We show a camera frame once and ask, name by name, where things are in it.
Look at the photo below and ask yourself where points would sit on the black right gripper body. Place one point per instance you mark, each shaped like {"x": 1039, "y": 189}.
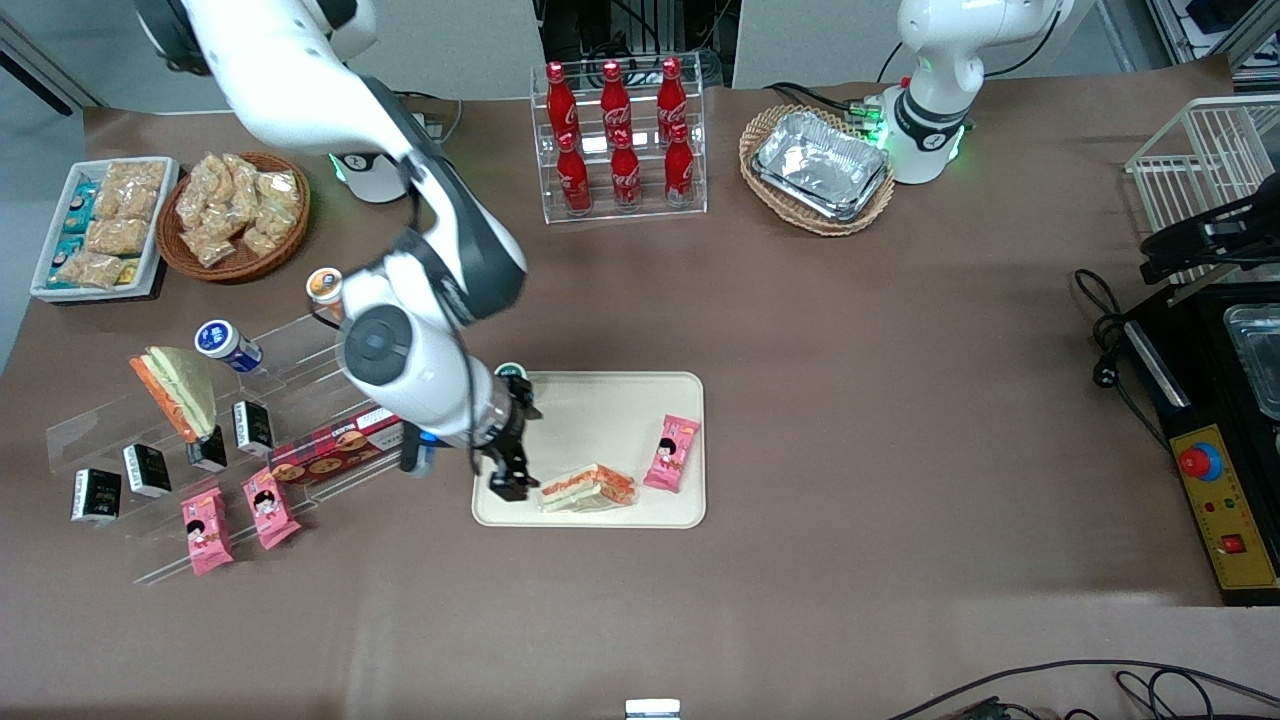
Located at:
{"x": 512, "y": 418}

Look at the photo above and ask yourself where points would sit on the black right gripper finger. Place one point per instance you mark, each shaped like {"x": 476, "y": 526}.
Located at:
{"x": 506, "y": 482}
{"x": 528, "y": 462}

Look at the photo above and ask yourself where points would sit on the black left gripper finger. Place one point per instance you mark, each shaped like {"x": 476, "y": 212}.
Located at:
{"x": 1175, "y": 246}
{"x": 1170, "y": 270}

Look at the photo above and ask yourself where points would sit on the sandwich orange filling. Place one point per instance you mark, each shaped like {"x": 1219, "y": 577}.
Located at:
{"x": 590, "y": 488}

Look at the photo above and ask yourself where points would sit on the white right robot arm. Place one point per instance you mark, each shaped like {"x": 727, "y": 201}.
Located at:
{"x": 300, "y": 80}

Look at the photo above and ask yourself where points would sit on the beige plastic tray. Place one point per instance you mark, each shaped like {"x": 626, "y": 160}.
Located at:
{"x": 600, "y": 430}

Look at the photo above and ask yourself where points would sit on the wrapped triangle sandwich green bread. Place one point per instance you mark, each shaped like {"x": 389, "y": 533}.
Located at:
{"x": 185, "y": 390}

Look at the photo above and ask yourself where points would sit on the silver foil food tray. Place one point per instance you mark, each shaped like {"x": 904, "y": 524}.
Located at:
{"x": 820, "y": 165}

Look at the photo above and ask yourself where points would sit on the white rectangular snack tray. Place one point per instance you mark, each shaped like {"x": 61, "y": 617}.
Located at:
{"x": 45, "y": 275}

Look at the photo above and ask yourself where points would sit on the small bottle green lid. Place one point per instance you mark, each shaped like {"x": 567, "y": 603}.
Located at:
{"x": 510, "y": 369}

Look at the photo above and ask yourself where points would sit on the steel pan in machine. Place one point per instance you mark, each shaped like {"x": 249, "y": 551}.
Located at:
{"x": 1258, "y": 350}

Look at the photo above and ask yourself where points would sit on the black machine yellow panel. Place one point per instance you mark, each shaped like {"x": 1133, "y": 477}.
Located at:
{"x": 1200, "y": 400}

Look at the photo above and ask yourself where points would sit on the pink snack packet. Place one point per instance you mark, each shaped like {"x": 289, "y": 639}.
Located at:
{"x": 270, "y": 510}
{"x": 672, "y": 455}
{"x": 207, "y": 532}

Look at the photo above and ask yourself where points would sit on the dark red cookie box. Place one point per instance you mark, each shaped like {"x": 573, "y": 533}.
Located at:
{"x": 330, "y": 450}

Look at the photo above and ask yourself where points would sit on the red emergency stop button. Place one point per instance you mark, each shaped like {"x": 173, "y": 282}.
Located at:
{"x": 1200, "y": 461}

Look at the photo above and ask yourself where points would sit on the clear acrylic bottle rack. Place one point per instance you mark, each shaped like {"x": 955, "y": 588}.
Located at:
{"x": 600, "y": 215}

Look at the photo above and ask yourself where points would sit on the small bottle orange lid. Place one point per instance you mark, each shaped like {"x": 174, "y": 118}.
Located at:
{"x": 323, "y": 287}

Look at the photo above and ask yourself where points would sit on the clear acrylic stepped shelf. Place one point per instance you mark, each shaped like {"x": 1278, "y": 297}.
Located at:
{"x": 290, "y": 345}

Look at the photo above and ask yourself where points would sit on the red cola bottle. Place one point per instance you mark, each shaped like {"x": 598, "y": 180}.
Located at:
{"x": 614, "y": 98}
{"x": 574, "y": 178}
{"x": 560, "y": 100}
{"x": 671, "y": 95}
{"x": 626, "y": 175}
{"x": 679, "y": 170}

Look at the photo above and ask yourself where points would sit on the small black drink carton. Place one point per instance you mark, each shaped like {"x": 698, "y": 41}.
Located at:
{"x": 147, "y": 472}
{"x": 208, "y": 450}
{"x": 253, "y": 428}
{"x": 96, "y": 496}

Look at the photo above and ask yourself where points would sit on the small silver device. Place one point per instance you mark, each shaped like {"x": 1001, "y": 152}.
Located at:
{"x": 652, "y": 709}

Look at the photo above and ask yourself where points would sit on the round brown wicker basket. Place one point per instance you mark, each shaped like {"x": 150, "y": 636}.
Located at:
{"x": 290, "y": 240}

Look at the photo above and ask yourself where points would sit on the small bottle blue lid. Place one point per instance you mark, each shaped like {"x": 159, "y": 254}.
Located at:
{"x": 225, "y": 343}

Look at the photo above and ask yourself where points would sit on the clear bag fried snacks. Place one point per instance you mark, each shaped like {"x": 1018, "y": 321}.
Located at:
{"x": 268, "y": 228}
{"x": 212, "y": 178}
{"x": 243, "y": 190}
{"x": 194, "y": 208}
{"x": 208, "y": 247}
{"x": 278, "y": 190}

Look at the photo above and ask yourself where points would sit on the light oval wicker basket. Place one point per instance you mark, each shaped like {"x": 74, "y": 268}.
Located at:
{"x": 760, "y": 130}

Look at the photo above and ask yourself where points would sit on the small yellow snack packet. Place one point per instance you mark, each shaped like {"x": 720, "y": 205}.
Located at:
{"x": 130, "y": 272}

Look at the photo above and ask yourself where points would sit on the black equipment cabinet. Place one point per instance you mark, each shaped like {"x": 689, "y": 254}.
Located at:
{"x": 640, "y": 30}

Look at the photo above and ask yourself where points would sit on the clear bag rice crackers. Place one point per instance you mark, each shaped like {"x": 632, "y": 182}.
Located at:
{"x": 118, "y": 236}
{"x": 88, "y": 270}
{"x": 132, "y": 188}

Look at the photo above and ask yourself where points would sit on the small blue snack packet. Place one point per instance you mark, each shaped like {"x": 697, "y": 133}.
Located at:
{"x": 82, "y": 205}
{"x": 68, "y": 250}

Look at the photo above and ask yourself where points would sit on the metal frame rack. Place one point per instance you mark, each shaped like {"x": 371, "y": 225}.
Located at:
{"x": 1220, "y": 35}

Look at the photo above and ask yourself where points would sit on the red rocker switch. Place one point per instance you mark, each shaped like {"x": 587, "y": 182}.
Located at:
{"x": 1232, "y": 544}

